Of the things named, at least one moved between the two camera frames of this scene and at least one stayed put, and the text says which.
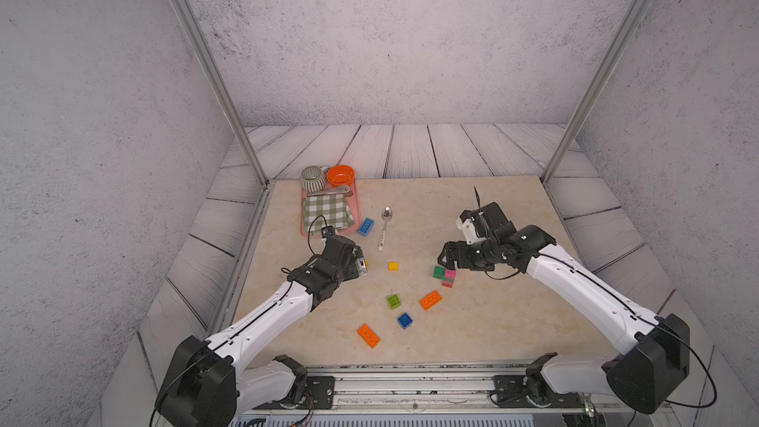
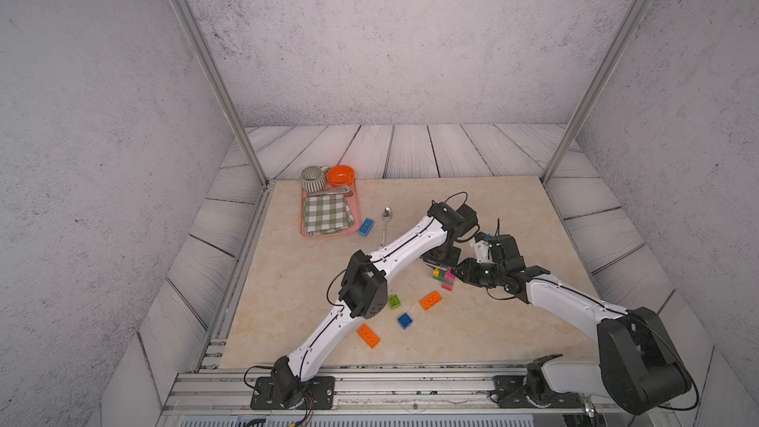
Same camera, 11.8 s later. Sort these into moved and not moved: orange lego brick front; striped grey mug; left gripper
Moved: left gripper
Not moved: striped grey mug; orange lego brick front
